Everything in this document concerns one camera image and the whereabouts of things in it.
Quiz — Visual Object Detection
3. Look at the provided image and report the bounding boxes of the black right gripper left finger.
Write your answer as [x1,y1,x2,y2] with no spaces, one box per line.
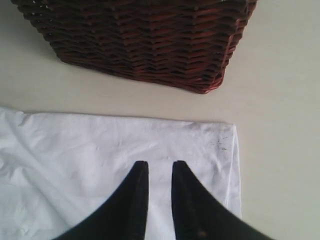
[56,161,149,240]

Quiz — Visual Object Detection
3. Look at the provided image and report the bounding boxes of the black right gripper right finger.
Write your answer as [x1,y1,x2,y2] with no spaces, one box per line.
[171,160,270,240]

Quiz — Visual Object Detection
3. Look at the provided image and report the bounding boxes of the white t-shirt red lettering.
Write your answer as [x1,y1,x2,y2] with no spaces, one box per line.
[0,107,242,240]

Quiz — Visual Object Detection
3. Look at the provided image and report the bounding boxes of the dark brown wicker basket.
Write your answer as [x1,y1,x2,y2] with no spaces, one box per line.
[13,0,257,94]

